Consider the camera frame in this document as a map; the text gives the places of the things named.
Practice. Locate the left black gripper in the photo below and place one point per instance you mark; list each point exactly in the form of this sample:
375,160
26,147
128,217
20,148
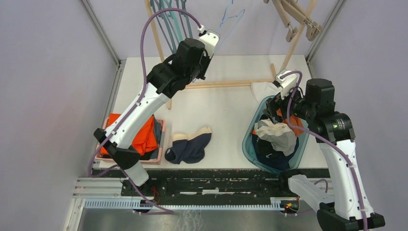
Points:
207,60

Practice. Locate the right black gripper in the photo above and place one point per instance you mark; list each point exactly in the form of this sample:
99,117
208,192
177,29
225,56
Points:
281,103

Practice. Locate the brown orange underwear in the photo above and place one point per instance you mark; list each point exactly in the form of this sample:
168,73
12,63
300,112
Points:
294,121

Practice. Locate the grey underwear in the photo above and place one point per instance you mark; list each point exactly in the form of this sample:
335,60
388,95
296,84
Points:
279,135

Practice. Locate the teal clip hanger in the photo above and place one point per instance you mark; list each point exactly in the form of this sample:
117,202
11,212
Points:
168,4
164,23
184,19

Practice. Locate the light blue hanger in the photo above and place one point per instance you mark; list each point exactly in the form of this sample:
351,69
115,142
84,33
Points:
228,22

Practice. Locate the navy cream-band underwear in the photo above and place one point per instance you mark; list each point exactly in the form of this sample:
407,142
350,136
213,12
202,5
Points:
189,148

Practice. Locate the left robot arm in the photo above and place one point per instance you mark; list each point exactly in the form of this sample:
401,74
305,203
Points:
190,61

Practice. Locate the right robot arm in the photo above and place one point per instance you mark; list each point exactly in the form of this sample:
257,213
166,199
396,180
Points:
348,209

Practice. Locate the white cloth on table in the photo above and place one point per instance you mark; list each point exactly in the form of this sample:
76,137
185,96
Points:
261,90

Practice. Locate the teal plastic tub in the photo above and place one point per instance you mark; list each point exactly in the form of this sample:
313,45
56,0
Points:
250,139

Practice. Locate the wooden clothes rack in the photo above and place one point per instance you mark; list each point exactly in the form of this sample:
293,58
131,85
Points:
231,83

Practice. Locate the wooden clip hangers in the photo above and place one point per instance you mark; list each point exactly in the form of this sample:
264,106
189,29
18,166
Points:
290,8

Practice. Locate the orange garment in basket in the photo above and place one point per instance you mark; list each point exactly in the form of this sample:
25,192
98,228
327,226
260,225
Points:
145,142

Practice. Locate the pink laundry basket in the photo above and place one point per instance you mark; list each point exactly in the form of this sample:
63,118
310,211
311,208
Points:
160,133

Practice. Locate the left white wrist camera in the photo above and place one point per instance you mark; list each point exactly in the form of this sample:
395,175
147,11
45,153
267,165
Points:
209,38

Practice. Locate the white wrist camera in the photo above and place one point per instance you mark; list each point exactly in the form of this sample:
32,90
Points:
209,38
285,84

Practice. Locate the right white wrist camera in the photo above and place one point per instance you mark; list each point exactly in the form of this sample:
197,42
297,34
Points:
285,84

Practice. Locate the white cable duct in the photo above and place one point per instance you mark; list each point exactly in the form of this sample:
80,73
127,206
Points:
139,204

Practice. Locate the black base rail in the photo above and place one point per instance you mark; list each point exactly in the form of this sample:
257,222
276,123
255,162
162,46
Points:
222,186

